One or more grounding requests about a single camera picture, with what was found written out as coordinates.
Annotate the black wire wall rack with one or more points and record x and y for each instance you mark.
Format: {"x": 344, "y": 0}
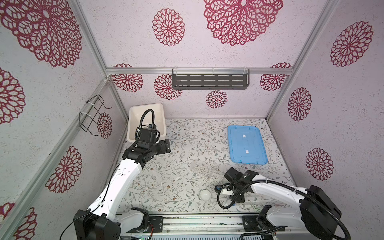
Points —
{"x": 96, "y": 121}

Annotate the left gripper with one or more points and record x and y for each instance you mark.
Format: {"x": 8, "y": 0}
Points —
{"x": 164, "y": 146}

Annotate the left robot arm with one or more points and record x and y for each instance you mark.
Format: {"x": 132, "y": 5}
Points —
{"x": 109, "y": 200}

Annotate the dark metal wall shelf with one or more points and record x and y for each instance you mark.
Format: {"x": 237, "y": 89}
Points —
{"x": 210, "y": 79}

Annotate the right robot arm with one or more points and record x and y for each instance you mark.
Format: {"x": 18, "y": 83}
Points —
{"x": 309, "y": 208}

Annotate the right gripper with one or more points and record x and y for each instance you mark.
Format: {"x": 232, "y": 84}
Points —
{"x": 238, "y": 200}

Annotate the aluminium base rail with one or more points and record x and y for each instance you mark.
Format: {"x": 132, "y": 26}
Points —
{"x": 204, "y": 223}

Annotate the blue plastic lid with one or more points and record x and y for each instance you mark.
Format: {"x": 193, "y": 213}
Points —
{"x": 246, "y": 145}

